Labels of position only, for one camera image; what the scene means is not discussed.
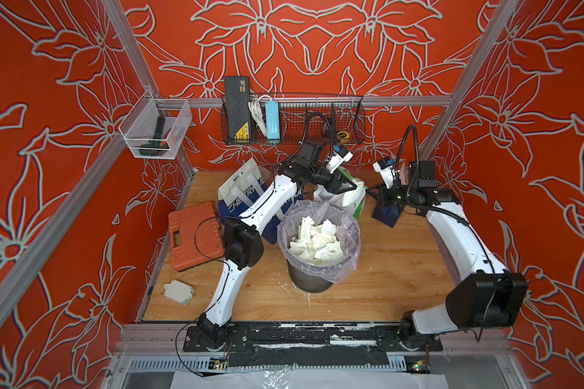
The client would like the pile of torn paper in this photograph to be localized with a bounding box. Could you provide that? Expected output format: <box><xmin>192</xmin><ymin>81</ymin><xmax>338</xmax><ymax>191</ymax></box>
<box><xmin>289</xmin><ymin>217</ymin><xmax>346</xmax><ymax>266</ymax></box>

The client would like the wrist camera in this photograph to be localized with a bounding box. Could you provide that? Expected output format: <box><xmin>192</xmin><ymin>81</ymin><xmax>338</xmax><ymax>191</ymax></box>
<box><xmin>372</xmin><ymin>157</ymin><xmax>402</xmax><ymax>189</ymax></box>
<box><xmin>326</xmin><ymin>145</ymin><xmax>353</xmax><ymax>173</ymax></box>

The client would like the blue white paper bag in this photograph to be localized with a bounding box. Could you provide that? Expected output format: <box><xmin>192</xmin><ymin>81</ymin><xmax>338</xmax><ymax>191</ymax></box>
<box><xmin>371</xmin><ymin>204</ymin><xmax>403</xmax><ymax>228</ymax></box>
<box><xmin>262</xmin><ymin>194</ymin><xmax>303</xmax><ymax>245</ymax></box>
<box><xmin>217</xmin><ymin>158</ymin><xmax>267</xmax><ymax>223</ymax></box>

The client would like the white plastic junction box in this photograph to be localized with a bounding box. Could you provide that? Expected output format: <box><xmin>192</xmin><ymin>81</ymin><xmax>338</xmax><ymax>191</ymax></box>
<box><xmin>163</xmin><ymin>280</ymin><xmax>195</xmax><ymax>306</ymax></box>

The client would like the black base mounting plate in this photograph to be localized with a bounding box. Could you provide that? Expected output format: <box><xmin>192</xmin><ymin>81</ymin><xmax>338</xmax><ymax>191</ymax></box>
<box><xmin>179</xmin><ymin>321</ymin><xmax>443</xmax><ymax>372</ymax></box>

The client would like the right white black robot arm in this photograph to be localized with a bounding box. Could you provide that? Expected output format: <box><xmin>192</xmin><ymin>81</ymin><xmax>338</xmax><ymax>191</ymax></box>
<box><xmin>367</xmin><ymin>158</ymin><xmax>529</xmax><ymax>351</ymax></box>

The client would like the dark green tool in box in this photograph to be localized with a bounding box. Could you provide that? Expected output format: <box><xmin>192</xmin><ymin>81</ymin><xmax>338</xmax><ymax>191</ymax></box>
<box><xmin>139</xmin><ymin>116</ymin><xmax>168</xmax><ymax>157</ymax></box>

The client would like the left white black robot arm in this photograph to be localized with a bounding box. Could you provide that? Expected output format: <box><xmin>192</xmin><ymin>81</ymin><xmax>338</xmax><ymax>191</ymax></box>
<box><xmin>196</xmin><ymin>140</ymin><xmax>355</xmax><ymax>348</ymax></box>

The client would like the light blue power bank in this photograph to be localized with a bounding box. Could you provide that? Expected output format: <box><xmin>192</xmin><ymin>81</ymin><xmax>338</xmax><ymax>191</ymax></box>
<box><xmin>264</xmin><ymin>100</ymin><xmax>281</xmax><ymax>144</ymax></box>

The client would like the clear plastic bin liner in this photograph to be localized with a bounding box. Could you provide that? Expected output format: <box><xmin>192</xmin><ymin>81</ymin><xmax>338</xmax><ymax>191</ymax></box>
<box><xmin>277</xmin><ymin>200</ymin><xmax>361</xmax><ymax>293</ymax></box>

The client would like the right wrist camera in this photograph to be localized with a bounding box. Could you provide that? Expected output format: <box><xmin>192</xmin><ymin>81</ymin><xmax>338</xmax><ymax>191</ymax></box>
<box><xmin>372</xmin><ymin>157</ymin><xmax>402</xmax><ymax>189</ymax></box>

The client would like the black wire wall basket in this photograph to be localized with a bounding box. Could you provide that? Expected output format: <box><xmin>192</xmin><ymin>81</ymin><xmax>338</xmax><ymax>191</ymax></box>
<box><xmin>221</xmin><ymin>93</ymin><xmax>368</xmax><ymax>146</ymax></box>

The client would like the black yellow box device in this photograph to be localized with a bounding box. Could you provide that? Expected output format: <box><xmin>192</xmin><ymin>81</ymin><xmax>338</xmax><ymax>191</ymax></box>
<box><xmin>224</xmin><ymin>76</ymin><xmax>253</xmax><ymax>143</ymax></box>

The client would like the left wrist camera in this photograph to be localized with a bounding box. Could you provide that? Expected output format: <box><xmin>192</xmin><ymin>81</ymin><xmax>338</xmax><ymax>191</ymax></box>
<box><xmin>326</xmin><ymin>145</ymin><xmax>353</xmax><ymax>173</ymax></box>

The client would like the dark small item in basket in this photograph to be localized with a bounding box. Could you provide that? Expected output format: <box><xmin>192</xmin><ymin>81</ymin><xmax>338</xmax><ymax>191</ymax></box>
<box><xmin>322</xmin><ymin>119</ymin><xmax>335</xmax><ymax>138</ymax></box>

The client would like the red plastic tool case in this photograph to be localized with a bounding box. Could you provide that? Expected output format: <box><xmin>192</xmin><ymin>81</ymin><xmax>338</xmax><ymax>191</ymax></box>
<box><xmin>168</xmin><ymin>202</ymin><xmax>224</xmax><ymax>272</ymax></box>

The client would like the grey mesh trash bin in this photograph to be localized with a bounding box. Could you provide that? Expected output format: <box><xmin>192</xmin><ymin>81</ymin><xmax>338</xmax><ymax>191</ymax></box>
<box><xmin>287</xmin><ymin>264</ymin><xmax>334</xmax><ymax>293</ymax></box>

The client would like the white coiled cable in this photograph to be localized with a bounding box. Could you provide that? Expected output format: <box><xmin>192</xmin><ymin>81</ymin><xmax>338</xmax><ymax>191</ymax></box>
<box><xmin>247</xmin><ymin>94</ymin><xmax>274</xmax><ymax>138</ymax></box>

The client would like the yellow black tape measure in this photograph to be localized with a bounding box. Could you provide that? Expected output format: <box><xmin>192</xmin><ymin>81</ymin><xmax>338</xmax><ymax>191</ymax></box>
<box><xmin>337</xmin><ymin>131</ymin><xmax>350</xmax><ymax>144</ymax></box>

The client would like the white green paper bag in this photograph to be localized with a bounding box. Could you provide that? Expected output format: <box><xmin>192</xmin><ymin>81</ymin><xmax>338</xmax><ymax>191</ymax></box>
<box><xmin>313</xmin><ymin>168</ymin><xmax>367</xmax><ymax>220</ymax></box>

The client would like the clear acrylic wall box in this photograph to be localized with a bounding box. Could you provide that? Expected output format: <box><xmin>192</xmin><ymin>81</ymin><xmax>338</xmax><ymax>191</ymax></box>
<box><xmin>119</xmin><ymin>90</ymin><xmax>192</xmax><ymax>160</ymax></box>

